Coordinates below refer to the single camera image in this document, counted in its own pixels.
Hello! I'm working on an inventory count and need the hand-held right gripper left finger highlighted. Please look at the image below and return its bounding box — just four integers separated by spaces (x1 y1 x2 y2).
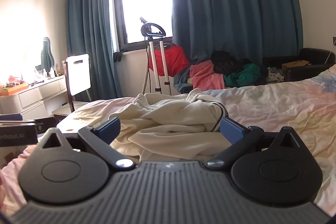
35 118 136 169

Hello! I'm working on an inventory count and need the white crumpled cloth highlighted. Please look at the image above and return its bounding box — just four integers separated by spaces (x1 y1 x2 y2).
265 68 285 83

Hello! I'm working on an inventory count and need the wide teal curtain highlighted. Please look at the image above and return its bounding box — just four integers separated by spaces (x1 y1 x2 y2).
167 0 307 67

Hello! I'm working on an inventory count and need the garment steamer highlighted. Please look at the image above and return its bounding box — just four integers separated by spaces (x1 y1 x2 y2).
140 17 174 94

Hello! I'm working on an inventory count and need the cardboard box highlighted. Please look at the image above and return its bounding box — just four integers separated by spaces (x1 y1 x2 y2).
282 59 310 71

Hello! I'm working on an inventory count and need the green garment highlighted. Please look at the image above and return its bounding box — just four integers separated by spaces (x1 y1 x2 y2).
223 63 261 88

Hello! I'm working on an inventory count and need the row of cosmetic bottles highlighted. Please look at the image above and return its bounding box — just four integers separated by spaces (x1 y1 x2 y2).
34 67 65 80

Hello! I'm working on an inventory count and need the small black hanging object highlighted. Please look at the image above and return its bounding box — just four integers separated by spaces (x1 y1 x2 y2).
113 48 125 62

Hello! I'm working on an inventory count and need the pastel bed blanket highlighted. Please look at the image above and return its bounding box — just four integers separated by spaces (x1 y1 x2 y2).
0 64 336 214

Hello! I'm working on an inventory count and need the cream white blanket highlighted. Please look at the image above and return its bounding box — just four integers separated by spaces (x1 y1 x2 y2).
109 89 229 164

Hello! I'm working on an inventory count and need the arched green mirror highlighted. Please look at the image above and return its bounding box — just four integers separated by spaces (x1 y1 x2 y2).
40 36 55 71

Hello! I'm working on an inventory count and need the window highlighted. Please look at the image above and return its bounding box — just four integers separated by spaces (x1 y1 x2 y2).
112 0 174 52

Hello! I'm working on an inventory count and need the white dressing table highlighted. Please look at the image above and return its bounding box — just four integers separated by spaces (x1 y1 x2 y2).
0 74 69 115

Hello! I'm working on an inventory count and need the narrow teal curtain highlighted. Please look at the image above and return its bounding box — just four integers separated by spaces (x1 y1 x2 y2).
67 0 124 102

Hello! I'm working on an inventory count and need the red garment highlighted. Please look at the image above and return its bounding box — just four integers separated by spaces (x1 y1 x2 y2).
148 44 189 77

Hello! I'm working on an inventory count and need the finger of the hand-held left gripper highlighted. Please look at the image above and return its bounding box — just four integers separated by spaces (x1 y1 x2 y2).
35 117 57 135

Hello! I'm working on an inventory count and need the black garment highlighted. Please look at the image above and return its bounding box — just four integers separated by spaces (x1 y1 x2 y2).
211 51 252 75

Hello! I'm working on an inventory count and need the orange tray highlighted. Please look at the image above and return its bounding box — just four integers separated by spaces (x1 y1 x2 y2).
0 82 29 96

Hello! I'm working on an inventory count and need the grey blue cloth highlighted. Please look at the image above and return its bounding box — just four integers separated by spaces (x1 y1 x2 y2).
173 73 193 94

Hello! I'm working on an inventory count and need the white chair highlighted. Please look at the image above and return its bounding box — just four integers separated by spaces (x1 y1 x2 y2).
52 53 92 119

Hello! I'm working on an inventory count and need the pink garment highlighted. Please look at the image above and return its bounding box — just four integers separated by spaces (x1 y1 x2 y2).
189 60 226 90

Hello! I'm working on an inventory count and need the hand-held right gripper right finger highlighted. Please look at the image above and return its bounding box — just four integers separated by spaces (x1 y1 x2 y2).
206 117 302 169

